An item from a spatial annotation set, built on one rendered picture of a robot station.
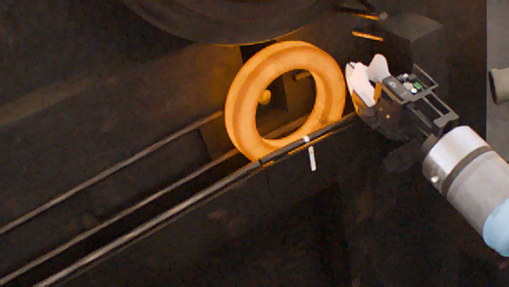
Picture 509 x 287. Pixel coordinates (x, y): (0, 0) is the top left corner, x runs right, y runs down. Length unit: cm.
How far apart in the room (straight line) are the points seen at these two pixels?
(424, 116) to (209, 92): 30
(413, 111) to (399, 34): 16
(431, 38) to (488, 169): 27
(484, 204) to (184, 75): 44
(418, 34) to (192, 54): 34
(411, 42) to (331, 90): 14
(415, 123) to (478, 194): 15
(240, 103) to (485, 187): 34
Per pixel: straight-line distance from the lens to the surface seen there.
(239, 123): 95
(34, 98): 94
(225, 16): 83
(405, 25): 108
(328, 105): 102
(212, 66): 98
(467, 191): 88
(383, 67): 102
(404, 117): 95
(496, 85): 115
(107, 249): 92
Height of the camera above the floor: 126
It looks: 33 degrees down
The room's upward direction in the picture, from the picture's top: 12 degrees counter-clockwise
